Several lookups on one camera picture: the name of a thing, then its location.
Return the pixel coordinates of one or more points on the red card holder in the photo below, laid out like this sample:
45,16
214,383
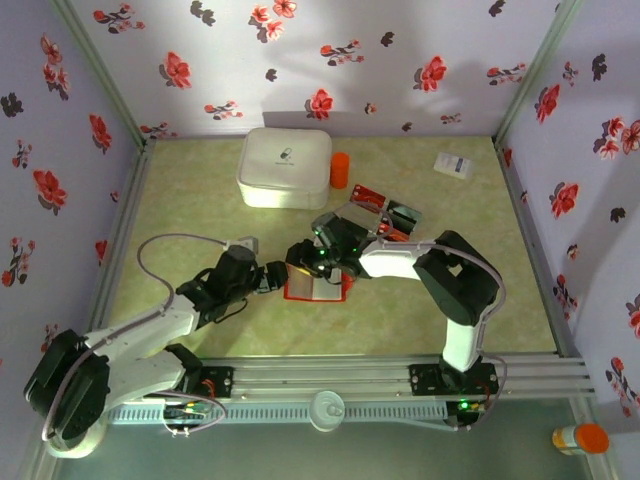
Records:
330,292

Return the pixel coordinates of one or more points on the red and black card packs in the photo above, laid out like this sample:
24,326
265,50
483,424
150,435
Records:
360,217

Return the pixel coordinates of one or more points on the red black-backed credit card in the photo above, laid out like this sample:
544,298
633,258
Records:
397,234
409,211
401,221
370,192

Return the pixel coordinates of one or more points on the orange cylinder bottle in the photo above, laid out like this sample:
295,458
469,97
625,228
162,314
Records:
340,170

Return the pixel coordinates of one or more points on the white plastic box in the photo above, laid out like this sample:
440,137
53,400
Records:
285,170

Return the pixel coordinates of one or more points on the small electronics board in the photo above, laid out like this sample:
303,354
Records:
465,406
187,411

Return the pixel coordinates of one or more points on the white round lid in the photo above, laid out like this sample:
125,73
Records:
325,412

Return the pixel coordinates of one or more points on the small white box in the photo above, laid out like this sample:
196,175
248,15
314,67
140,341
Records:
452,165

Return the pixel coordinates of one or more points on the clear tape roll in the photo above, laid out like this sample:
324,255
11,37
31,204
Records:
75,454

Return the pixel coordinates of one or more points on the orange-capped pill bottle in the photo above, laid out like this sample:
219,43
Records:
592,439

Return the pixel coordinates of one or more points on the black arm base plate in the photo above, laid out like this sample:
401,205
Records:
222,382
425,380

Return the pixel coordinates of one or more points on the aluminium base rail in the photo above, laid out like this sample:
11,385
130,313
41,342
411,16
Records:
325,375

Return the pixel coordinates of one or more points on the aluminium side rail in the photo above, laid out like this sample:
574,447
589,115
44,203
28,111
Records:
517,200
131,200

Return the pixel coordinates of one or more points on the aluminium frame post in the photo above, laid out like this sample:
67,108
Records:
102,75
534,75

